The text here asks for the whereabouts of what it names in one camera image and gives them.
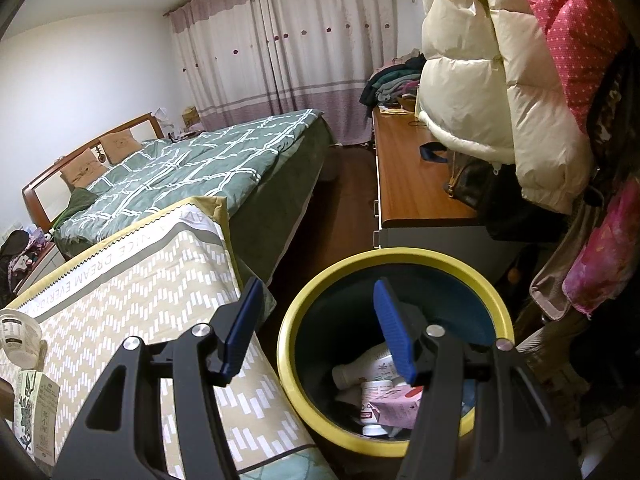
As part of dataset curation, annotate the tall pink carton box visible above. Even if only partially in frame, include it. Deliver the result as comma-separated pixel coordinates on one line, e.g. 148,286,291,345
372,385,426,428

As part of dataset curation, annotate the dark green cloth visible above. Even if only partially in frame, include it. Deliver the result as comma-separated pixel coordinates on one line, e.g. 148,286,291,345
52,187,98,228

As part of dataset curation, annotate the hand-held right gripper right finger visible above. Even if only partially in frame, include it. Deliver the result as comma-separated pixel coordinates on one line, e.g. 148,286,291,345
372,277,583,480

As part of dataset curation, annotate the red white tube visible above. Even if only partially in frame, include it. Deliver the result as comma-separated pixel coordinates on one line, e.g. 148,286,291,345
357,402,388,436

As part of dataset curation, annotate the cream puffer jacket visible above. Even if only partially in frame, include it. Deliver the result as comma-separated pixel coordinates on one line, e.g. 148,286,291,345
416,0,596,213

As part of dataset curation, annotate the translucent round lidded cup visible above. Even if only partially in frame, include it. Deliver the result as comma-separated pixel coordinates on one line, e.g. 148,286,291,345
0,310,43,368

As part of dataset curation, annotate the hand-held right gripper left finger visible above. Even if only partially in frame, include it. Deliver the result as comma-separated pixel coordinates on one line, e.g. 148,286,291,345
50,276,265,480

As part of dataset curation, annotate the pink white curtain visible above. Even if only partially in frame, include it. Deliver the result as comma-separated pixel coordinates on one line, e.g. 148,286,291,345
167,0,426,146

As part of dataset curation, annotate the green white tea box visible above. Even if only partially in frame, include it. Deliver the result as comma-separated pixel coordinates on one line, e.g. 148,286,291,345
12,370,61,463

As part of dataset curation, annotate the white pill bottle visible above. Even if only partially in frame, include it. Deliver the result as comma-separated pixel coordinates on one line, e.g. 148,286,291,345
332,345,403,390

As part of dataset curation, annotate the tan pillow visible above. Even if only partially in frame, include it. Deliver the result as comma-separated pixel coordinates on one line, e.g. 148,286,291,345
97,127,143,165
60,157,108,188

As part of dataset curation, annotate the white printed plastic container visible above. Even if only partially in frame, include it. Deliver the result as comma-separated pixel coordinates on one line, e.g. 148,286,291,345
360,381,408,403

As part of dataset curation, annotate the yellow rimmed blue trash bin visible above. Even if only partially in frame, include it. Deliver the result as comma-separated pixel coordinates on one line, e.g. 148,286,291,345
276,247,516,458

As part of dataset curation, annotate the red dotted padded jacket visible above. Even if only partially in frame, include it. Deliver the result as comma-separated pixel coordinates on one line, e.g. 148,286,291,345
505,0,631,131

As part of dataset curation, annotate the beige teal patterned tablecloth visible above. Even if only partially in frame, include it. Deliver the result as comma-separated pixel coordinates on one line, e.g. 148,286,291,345
0,195,331,480

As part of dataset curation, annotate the bed with green plaid duvet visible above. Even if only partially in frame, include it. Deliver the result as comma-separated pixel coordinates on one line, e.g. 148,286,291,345
52,108,337,286

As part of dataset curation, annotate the brown patterned handbag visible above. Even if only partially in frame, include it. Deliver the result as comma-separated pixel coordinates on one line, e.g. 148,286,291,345
445,152,526,216

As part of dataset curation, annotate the wooden headboard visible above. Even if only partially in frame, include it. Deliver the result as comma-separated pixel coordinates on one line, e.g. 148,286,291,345
21,112,166,231

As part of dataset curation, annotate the beige cloth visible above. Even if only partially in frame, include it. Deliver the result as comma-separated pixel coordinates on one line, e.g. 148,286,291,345
529,200,596,321

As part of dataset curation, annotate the wooden desk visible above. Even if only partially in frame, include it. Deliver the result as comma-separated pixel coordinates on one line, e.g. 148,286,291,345
372,105,516,281

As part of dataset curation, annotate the white nightstand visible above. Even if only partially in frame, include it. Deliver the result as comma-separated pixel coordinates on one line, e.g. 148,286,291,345
20,242,66,286

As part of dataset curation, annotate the pile of dark clothes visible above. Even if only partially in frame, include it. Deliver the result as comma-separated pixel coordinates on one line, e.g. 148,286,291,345
359,50,426,111

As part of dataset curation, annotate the pink floral cloth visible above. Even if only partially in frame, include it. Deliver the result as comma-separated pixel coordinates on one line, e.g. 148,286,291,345
562,180,640,316

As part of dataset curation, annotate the blue strap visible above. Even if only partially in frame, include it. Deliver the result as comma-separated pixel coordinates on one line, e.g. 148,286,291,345
419,141,451,163

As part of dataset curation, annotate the dark bag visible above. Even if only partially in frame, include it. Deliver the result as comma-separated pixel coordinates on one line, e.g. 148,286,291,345
0,230,36,296

